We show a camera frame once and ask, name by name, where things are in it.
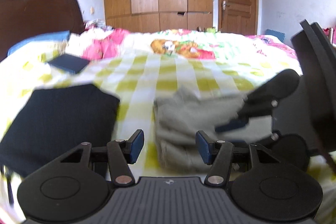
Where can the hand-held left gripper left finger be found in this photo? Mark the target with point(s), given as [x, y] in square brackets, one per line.
[136, 145]

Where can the blue foam mat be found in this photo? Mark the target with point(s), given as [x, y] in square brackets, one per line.
[274, 35]

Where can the grey pants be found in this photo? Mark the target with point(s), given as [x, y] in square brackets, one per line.
[183, 119]

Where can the dark wooden headboard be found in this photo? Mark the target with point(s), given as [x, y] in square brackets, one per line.
[39, 14]

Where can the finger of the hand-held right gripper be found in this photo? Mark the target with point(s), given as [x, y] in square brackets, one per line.
[291, 151]
[262, 102]

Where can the folded black cloth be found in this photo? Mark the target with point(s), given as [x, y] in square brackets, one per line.
[60, 121]

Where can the dark flat notebook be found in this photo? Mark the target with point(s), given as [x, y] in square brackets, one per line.
[69, 63]

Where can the pink bag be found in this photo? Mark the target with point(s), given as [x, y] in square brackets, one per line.
[326, 30]

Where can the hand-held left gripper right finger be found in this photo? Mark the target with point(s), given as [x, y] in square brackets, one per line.
[205, 147]

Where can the blue pillow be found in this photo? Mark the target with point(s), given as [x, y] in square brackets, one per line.
[39, 41]

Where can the metal thermos bottle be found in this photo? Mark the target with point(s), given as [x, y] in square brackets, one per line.
[332, 35]

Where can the wall light switch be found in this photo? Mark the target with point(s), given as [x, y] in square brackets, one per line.
[92, 10]

